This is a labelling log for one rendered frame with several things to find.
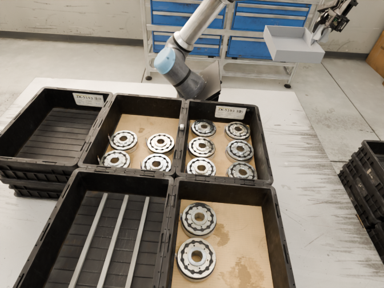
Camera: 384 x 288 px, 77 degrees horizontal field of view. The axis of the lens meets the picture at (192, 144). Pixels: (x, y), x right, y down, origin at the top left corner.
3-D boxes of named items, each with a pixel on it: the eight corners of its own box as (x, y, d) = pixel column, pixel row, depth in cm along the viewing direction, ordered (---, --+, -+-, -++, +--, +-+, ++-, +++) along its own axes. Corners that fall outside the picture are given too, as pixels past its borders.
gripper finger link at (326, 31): (316, 50, 107) (331, 30, 100) (311, 44, 111) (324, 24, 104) (322, 52, 107) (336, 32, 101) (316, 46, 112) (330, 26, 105)
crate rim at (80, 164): (115, 96, 102) (114, 92, 100) (186, 103, 101) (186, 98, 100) (77, 171, 74) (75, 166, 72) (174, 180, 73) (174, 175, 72)
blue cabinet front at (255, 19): (226, 56, 264) (236, -2, 224) (290, 60, 266) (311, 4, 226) (226, 57, 262) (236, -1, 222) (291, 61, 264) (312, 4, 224)
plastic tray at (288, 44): (263, 35, 121) (265, 25, 118) (302, 38, 121) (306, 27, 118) (273, 61, 103) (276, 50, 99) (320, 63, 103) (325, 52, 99)
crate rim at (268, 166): (186, 103, 101) (186, 98, 100) (256, 109, 101) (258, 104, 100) (175, 180, 73) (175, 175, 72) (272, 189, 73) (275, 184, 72)
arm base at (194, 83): (182, 90, 131) (169, 78, 125) (203, 74, 124) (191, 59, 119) (181, 106, 120) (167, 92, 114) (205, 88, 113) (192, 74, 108)
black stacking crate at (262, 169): (185, 120, 108) (186, 99, 100) (251, 126, 108) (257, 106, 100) (175, 196, 80) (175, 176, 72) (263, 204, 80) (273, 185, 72)
